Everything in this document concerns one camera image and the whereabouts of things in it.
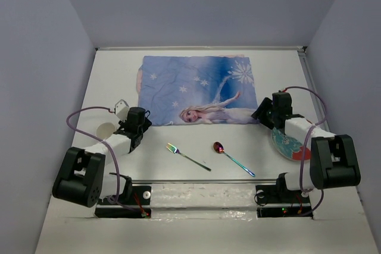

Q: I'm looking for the blue princess print placemat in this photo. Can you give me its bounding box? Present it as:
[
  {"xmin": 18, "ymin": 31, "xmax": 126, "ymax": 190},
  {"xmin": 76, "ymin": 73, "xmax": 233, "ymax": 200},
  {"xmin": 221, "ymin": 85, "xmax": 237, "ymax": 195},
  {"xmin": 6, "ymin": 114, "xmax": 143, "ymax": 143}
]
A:
[{"xmin": 137, "ymin": 56, "xmax": 258, "ymax": 126}]

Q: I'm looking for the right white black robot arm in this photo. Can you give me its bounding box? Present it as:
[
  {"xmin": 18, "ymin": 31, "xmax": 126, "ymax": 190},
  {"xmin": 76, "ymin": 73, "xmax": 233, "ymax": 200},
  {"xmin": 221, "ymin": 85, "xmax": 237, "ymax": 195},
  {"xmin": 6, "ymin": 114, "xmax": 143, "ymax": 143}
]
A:
[{"xmin": 252, "ymin": 92, "xmax": 361, "ymax": 202}]

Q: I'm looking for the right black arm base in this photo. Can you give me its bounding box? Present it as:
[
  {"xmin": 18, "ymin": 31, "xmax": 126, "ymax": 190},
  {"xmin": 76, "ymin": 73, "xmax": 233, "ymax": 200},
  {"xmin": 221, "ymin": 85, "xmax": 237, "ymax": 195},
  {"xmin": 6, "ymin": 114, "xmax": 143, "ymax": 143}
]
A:
[{"xmin": 254, "ymin": 185, "xmax": 312, "ymax": 218}]

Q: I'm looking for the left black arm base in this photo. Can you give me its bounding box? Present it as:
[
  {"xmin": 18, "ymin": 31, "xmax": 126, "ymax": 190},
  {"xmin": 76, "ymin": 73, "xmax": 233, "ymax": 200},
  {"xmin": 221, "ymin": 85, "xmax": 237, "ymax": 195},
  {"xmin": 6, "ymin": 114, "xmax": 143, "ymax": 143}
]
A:
[{"xmin": 94, "ymin": 184, "xmax": 152, "ymax": 219}]

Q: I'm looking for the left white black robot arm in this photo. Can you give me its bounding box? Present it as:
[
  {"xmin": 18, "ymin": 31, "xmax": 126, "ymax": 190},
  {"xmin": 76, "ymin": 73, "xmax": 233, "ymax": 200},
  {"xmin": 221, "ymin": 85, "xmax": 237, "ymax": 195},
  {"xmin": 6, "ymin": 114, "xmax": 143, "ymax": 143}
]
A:
[{"xmin": 52, "ymin": 101, "xmax": 152, "ymax": 208}]

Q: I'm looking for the pale yellow mug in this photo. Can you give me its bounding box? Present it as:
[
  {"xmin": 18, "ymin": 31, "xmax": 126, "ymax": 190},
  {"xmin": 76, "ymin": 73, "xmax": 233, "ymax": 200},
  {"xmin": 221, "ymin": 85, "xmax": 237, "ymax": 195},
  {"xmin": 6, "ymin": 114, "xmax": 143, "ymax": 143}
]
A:
[{"xmin": 95, "ymin": 122, "xmax": 117, "ymax": 140}]

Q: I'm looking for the teal and red plate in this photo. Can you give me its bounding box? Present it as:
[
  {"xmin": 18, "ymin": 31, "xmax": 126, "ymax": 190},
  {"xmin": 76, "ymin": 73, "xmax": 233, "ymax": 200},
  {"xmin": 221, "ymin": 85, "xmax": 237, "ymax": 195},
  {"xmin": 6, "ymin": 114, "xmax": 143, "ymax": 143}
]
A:
[{"xmin": 270, "ymin": 128, "xmax": 304, "ymax": 162}]

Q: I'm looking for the iridescent fork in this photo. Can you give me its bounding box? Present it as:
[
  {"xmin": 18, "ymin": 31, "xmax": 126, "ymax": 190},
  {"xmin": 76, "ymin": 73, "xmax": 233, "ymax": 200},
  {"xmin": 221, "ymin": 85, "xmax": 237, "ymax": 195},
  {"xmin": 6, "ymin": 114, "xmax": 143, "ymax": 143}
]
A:
[{"xmin": 166, "ymin": 143, "xmax": 211, "ymax": 172}]

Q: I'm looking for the iridescent spoon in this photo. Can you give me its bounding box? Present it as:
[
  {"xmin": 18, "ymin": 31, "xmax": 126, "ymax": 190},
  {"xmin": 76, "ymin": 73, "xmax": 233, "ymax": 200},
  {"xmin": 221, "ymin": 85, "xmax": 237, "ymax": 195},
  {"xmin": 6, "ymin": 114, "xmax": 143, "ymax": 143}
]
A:
[{"xmin": 213, "ymin": 142, "xmax": 255, "ymax": 177}]

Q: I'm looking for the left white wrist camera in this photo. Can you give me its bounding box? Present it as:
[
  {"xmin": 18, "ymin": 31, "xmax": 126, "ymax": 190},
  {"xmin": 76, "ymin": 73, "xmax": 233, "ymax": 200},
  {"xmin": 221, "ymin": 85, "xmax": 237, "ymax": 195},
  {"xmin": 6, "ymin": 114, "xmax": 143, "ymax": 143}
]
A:
[{"xmin": 111, "ymin": 99, "xmax": 130, "ymax": 121}]

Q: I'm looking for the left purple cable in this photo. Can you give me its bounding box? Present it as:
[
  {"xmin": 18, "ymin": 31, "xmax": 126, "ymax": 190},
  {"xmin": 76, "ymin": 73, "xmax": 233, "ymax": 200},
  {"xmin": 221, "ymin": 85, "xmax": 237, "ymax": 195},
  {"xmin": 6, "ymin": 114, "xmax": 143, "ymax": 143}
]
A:
[{"xmin": 65, "ymin": 106, "xmax": 149, "ymax": 218}]

